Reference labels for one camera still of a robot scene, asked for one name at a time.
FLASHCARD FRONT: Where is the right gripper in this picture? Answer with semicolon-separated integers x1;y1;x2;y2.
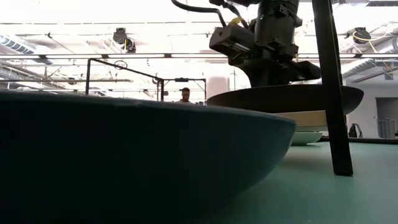
229;50;322;89

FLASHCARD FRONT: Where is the dark grey plate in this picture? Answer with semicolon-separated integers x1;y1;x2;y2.
0;91;298;224
206;83;364;114

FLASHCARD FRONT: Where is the white pillar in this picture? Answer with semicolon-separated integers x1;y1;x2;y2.
206;75;231;101

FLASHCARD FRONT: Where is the person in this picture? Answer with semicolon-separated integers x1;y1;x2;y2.
178;86;194;105

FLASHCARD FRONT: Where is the dark backpack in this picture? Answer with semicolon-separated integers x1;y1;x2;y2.
348;123;364;139

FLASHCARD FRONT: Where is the white slatted rack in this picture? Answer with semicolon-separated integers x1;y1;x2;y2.
377;118;397;139

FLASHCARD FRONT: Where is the long ceiling light strip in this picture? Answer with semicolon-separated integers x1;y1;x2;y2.
0;53;398;60

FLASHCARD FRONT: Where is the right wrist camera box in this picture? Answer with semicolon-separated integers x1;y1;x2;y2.
208;25;259;63

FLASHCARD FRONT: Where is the ceiling cord reel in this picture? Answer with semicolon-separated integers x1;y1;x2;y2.
345;27;373;45
112;27;137;54

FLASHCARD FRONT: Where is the black arm cable loom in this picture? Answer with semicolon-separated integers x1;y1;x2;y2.
170;0;249;29

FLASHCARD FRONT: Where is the ceiling ventilation duct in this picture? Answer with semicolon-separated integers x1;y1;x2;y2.
0;33;53;65

